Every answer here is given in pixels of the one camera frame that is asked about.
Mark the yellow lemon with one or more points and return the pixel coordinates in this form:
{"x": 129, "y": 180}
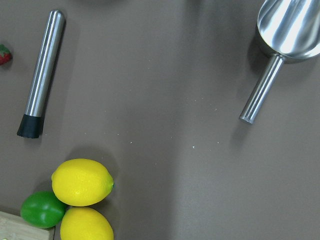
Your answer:
{"x": 81, "y": 182}
{"x": 85, "y": 223}

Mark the yellow lemon lower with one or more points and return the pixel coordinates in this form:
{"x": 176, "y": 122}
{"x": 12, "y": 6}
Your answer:
{"x": 85, "y": 223}

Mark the yellow lemon upper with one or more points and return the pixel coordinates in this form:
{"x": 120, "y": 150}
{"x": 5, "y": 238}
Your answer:
{"x": 81, "y": 182}

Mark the steel muddler black tip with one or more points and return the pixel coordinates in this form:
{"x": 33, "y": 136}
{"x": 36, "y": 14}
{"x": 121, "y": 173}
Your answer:
{"x": 31, "y": 125}

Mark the steel ice scoop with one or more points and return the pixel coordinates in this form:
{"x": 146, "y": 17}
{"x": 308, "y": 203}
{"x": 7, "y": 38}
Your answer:
{"x": 289, "y": 32}

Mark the bamboo cutting board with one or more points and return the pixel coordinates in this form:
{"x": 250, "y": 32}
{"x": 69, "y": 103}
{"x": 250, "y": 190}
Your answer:
{"x": 13, "y": 227}

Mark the red strawberry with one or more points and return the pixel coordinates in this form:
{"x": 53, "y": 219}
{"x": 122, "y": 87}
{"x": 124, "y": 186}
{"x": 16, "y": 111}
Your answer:
{"x": 5, "y": 54}

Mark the green lime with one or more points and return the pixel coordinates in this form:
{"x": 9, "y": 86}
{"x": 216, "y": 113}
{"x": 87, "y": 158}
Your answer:
{"x": 43, "y": 209}

